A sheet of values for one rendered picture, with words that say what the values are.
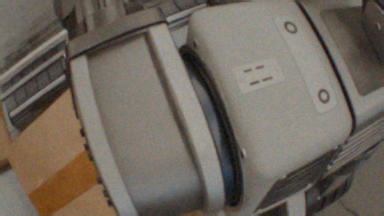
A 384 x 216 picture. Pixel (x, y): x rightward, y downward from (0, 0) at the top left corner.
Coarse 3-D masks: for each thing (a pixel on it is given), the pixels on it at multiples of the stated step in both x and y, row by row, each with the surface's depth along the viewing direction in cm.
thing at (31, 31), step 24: (0, 0) 128; (24, 0) 128; (48, 0) 127; (0, 24) 124; (24, 24) 124; (48, 24) 124; (0, 48) 121; (24, 48) 121; (0, 72) 118; (0, 96) 115; (24, 120) 113; (0, 168) 107; (0, 192) 104; (24, 192) 106
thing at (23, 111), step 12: (228, 0) 122; (240, 0) 124; (180, 12) 120; (192, 12) 120; (168, 24) 119; (180, 24) 122; (60, 84) 113; (36, 96) 110; (48, 96) 113; (24, 108) 109; (12, 120) 110
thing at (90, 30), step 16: (96, 0) 49; (112, 0) 49; (128, 0) 49; (80, 16) 49; (96, 16) 47; (112, 16) 47; (128, 16) 45; (144, 16) 45; (160, 16) 45; (80, 32) 47; (96, 32) 44; (112, 32) 44; (128, 32) 44; (64, 48) 44; (80, 48) 43
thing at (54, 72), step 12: (144, 0) 121; (180, 0) 121; (192, 0) 121; (204, 0) 121; (168, 12) 119; (60, 48) 115; (36, 60) 114; (60, 60) 114; (24, 72) 112; (48, 72) 113; (60, 72) 113; (12, 84) 111; (36, 84) 111; (48, 84) 112; (12, 96) 110; (24, 96) 110; (12, 108) 109
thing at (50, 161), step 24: (48, 120) 83; (72, 120) 83; (24, 144) 80; (48, 144) 81; (72, 144) 81; (24, 168) 79; (48, 168) 79; (72, 168) 80; (48, 192) 77; (72, 192) 78; (96, 192) 79
